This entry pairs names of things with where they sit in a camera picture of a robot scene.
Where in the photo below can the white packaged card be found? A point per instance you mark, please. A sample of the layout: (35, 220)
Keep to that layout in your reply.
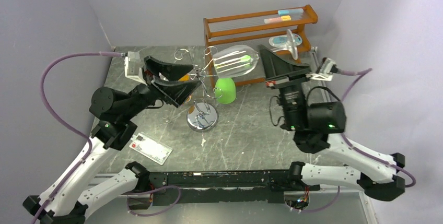
(150, 148)

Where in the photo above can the orange plastic wine glass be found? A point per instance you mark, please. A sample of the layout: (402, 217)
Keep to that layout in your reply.
(187, 80)

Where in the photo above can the orange wooden shelf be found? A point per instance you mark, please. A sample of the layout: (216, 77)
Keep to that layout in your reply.
(250, 29)

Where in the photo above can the green plastic wine glass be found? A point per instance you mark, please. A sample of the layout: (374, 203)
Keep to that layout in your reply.
(228, 68)

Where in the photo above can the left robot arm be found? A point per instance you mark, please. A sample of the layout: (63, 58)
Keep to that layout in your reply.
(69, 199)

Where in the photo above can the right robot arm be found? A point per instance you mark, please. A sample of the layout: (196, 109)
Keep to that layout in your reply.
(319, 129)

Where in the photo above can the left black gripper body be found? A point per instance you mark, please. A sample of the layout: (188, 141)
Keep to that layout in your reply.
(149, 85)

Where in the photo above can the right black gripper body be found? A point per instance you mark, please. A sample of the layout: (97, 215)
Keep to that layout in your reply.
(287, 79)

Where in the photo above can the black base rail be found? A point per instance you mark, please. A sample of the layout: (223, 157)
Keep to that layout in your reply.
(220, 186)

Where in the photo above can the white blue blister pack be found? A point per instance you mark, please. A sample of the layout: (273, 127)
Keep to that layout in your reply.
(279, 40)

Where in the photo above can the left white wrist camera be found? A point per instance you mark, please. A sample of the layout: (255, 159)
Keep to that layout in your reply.
(134, 68)

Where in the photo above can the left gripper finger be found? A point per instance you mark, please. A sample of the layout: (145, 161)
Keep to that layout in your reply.
(171, 71)
(174, 92)

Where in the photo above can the chrome wine glass rack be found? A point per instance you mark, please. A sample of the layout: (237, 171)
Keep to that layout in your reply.
(201, 116)

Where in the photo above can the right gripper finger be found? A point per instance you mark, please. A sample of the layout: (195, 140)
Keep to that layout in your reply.
(284, 64)
(266, 56)

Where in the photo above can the clear wine glass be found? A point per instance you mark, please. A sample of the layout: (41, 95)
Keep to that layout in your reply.
(245, 49)

